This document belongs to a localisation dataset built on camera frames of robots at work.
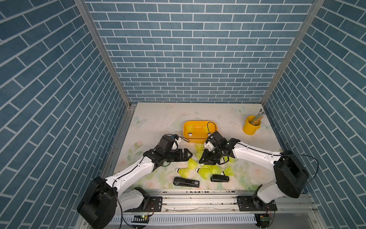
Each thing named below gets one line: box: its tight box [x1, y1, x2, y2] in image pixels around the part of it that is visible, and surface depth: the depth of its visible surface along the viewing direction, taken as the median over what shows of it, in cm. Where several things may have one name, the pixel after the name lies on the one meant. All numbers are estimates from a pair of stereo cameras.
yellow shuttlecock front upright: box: [210, 164, 222, 177], surface depth 86 cm
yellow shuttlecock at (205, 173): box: [194, 167, 212, 181], surface depth 85 cm
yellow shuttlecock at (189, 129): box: [185, 124, 194, 137], surface depth 102 cm
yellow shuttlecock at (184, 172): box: [175, 167, 191, 179], surface depth 86 cm
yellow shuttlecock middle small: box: [201, 164, 212, 169], surface depth 88 cm
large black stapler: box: [172, 176, 200, 188], surface depth 79 cm
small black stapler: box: [210, 174, 230, 183], surface depth 84 cm
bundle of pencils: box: [249, 108, 266, 126], surface depth 96 cm
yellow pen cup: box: [242, 115, 262, 136], surface depth 98 cm
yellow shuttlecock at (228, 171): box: [223, 166, 235, 177], surface depth 83 cm
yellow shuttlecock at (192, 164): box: [187, 157, 199, 170], surface depth 88 cm
